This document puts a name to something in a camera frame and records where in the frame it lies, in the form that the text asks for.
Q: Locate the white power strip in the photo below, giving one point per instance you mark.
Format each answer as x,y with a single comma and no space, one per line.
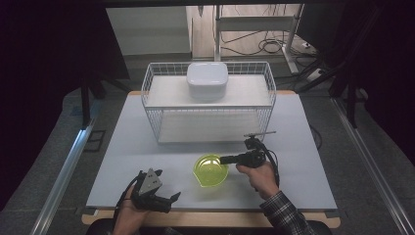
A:
315,75

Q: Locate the person's left hand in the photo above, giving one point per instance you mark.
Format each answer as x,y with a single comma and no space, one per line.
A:
127,218

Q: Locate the white metal desk frame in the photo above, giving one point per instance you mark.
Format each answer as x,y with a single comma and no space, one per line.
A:
254,23

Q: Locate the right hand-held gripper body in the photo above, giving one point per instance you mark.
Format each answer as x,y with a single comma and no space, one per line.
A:
253,158

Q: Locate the grey partition panel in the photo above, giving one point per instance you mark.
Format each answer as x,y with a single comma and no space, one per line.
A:
148,31

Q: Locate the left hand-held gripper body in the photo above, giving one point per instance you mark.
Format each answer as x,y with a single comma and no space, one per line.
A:
148,187

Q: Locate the person's right hand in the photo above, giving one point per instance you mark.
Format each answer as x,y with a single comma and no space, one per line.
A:
262,179

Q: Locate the aluminium rail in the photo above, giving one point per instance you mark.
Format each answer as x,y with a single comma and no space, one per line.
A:
375,169
65,176

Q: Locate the green translucent bowl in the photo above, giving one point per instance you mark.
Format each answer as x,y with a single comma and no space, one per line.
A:
208,173

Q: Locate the black metal stand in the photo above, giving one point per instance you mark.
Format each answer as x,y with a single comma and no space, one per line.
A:
350,104
86,104

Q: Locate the white square lidded container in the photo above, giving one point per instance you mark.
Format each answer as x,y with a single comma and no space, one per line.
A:
207,78

